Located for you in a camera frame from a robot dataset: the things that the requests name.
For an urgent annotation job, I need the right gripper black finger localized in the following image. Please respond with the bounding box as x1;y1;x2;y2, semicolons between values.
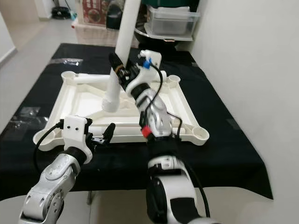
109;52;125;74

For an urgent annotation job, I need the white plastic children table top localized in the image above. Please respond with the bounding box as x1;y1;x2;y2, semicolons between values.
33;70;210;152

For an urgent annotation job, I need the beige cloth covered stand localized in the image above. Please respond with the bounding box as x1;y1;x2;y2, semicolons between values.
74;21;138;47

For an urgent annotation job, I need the clear tape strip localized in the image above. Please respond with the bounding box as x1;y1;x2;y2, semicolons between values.
49;58;84;66

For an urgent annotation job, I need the black wok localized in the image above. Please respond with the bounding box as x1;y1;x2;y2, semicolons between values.
133;23;192;47

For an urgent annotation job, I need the clear box with red label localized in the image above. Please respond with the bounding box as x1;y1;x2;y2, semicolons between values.
82;0;110;26

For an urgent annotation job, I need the clear tape cross patch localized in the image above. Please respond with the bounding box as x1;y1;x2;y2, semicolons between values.
7;106;48;130

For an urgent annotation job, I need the clear plastic storage box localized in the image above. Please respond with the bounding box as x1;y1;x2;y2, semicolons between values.
146;5;200;42

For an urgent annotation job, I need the black round floor device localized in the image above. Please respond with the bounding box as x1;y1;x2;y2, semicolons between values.
51;7;73;20

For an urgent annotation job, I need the black tablecloth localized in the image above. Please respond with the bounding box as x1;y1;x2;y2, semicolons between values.
0;43;274;202

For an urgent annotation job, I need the small grey tape patch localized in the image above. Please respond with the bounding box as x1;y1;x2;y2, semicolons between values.
225;118;242;131

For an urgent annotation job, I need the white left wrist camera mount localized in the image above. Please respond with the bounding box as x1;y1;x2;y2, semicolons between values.
63;115;93;161

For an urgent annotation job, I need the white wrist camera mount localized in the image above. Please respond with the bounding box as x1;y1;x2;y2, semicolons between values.
63;115;93;161
124;49;167;96

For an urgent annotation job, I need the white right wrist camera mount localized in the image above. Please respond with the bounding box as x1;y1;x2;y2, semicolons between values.
124;49;167;96

